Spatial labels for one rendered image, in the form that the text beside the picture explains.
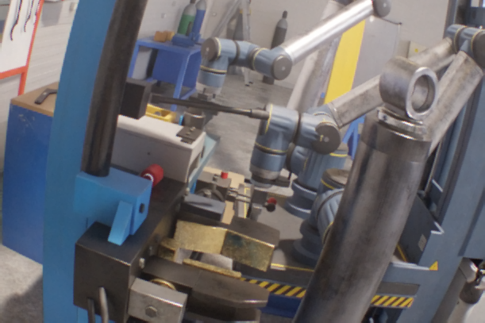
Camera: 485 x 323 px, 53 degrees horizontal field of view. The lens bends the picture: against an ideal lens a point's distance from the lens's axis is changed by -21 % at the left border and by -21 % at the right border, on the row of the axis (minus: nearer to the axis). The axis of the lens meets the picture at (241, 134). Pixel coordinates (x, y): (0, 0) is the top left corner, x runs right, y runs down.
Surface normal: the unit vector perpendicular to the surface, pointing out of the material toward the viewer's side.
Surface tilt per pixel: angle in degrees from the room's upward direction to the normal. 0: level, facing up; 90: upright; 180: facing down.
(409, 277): 90
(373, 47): 90
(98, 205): 90
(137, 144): 90
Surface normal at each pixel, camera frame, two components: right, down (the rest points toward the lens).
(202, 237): 0.14, 0.27
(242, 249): -0.36, 0.13
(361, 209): -0.60, 0.04
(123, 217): 0.09, -0.52
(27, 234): -0.11, 0.21
